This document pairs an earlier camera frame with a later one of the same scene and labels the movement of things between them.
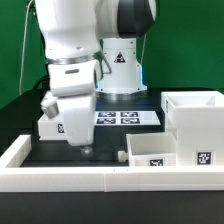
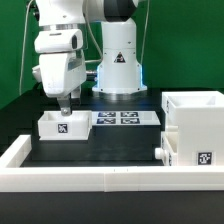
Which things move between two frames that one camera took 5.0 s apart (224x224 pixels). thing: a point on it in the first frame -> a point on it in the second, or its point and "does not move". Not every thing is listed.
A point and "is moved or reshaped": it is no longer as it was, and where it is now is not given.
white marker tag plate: [125, 118] does not move
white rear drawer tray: [50, 129] does not move
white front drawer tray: [152, 149] is moved or reshaped
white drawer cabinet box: [197, 117] does not move
